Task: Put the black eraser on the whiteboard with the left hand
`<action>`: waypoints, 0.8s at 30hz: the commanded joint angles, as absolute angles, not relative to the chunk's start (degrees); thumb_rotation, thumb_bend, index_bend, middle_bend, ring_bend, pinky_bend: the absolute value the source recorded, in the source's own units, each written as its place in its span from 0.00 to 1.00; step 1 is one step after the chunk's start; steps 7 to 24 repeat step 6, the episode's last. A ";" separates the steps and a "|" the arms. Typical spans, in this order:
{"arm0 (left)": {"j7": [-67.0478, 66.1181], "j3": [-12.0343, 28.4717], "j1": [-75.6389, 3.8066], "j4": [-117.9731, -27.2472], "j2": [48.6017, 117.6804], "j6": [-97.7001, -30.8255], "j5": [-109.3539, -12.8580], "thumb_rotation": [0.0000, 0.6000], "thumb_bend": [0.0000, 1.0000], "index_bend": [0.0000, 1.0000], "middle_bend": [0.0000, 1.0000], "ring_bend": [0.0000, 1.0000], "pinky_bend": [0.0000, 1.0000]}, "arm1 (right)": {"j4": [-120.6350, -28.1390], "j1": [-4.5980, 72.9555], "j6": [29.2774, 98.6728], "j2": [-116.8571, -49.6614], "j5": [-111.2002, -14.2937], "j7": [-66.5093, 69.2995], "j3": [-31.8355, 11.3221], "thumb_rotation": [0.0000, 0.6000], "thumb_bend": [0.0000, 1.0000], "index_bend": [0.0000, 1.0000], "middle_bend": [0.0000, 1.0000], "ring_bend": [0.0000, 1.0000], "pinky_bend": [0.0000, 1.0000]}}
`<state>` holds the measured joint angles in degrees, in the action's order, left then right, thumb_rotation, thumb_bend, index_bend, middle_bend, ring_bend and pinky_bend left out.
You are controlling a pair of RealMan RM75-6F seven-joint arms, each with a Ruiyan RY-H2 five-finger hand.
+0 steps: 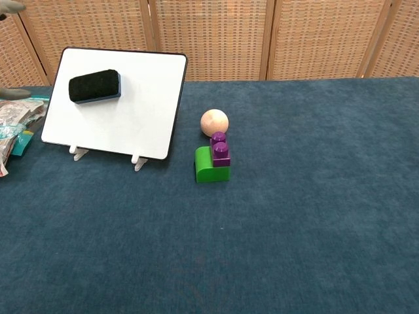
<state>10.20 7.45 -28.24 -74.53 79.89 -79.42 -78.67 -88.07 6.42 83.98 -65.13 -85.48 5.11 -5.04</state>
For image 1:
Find green rounded toy brick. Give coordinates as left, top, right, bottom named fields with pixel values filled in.
left=194, top=145, right=232, bottom=184

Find woven rattan screen panel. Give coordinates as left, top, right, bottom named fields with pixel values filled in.
left=12, top=0, right=158, bottom=86
left=0, top=0, right=50, bottom=89
left=147, top=0, right=275, bottom=82
left=362, top=0, right=419, bottom=79
left=265, top=0, right=393, bottom=81

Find black felt eraser blue base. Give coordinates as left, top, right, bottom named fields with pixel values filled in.
left=68, top=69, right=122, bottom=105

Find purple two-stud toy brick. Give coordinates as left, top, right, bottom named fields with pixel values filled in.
left=209, top=131, right=232, bottom=169

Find teal snack packet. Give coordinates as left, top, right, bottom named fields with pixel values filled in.
left=0, top=94, right=50, bottom=157

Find white board with stand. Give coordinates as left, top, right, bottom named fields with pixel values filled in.
left=41, top=46, right=189, bottom=162

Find blue fabric table cover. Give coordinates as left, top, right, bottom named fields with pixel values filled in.
left=0, top=77, right=419, bottom=314

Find white red snack packet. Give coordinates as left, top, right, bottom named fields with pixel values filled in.
left=0, top=133, right=18, bottom=179

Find light wooden ball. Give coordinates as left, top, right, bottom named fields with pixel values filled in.
left=200, top=109, right=230, bottom=138

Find white plastic appliance foot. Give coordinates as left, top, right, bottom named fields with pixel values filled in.
left=68, top=143, right=90, bottom=162
left=130, top=151, right=152, bottom=172

